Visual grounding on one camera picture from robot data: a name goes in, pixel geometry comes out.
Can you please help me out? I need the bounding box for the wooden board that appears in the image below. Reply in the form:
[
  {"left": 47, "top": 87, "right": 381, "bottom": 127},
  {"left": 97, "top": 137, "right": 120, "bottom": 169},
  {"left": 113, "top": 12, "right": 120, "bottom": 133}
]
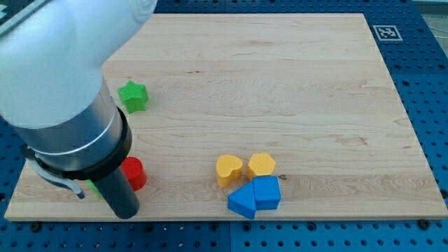
[{"left": 3, "top": 13, "right": 448, "bottom": 223}]

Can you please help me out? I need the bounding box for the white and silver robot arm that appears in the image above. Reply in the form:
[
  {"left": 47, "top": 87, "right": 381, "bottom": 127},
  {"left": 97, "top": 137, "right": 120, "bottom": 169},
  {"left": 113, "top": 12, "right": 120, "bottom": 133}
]
[{"left": 1, "top": 0, "right": 157, "bottom": 219}]

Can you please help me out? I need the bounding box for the blue cube block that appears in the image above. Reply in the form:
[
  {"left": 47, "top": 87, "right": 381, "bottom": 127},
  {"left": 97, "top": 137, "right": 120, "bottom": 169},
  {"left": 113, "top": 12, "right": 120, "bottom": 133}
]
[{"left": 252, "top": 176, "right": 281, "bottom": 210}]

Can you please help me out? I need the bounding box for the blue triangle block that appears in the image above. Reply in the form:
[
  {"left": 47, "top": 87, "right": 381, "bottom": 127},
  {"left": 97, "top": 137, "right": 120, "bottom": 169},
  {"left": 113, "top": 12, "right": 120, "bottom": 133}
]
[{"left": 227, "top": 182, "right": 257, "bottom": 220}]

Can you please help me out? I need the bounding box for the white fiducial marker tag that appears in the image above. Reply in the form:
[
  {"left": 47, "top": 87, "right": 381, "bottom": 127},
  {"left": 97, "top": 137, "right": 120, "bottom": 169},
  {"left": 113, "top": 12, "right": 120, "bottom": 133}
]
[{"left": 372, "top": 25, "right": 403, "bottom": 41}]

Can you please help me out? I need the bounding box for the red cylinder block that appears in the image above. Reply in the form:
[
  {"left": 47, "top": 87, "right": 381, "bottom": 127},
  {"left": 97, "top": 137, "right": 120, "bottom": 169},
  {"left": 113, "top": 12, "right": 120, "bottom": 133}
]
[{"left": 121, "top": 156, "right": 148, "bottom": 191}]

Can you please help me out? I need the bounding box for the yellow hexagon block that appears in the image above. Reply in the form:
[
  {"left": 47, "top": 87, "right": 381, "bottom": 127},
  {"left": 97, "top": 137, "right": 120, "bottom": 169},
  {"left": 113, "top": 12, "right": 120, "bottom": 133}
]
[{"left": 247, "top": 153, "right": 276, "bottom": 181}]

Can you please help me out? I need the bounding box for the yellow heart block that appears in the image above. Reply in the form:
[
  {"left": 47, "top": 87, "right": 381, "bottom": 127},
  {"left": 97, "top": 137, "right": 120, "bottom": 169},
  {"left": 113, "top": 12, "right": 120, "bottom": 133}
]
[{"left": 216, "top": 155, "right": 244, "bottom": 188}]

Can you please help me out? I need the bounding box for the green star block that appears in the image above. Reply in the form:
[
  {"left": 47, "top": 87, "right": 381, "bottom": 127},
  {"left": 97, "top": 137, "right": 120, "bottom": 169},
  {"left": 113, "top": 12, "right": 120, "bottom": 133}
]
[{"left": 118, "top": 80, "right": 149, "bottom": 113}]

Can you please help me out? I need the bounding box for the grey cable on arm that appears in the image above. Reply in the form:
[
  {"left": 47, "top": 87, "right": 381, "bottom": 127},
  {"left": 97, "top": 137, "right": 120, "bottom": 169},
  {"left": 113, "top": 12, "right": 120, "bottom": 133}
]
[{"left": 21, "top": 145, "right": 86, "bottom": 200}]

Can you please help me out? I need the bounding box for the green circle block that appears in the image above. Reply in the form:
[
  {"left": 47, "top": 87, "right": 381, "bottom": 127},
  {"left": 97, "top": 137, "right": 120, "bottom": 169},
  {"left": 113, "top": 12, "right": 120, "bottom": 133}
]
[{"left": 86, "top": 180, "right": 103, "bottom": 200}]

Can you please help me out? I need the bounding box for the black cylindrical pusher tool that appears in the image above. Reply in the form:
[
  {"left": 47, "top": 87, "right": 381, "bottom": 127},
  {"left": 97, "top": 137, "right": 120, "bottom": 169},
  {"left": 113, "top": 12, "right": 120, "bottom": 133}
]
[{"left": 93, "top": 167, "right": 139, "bottom": 219}]

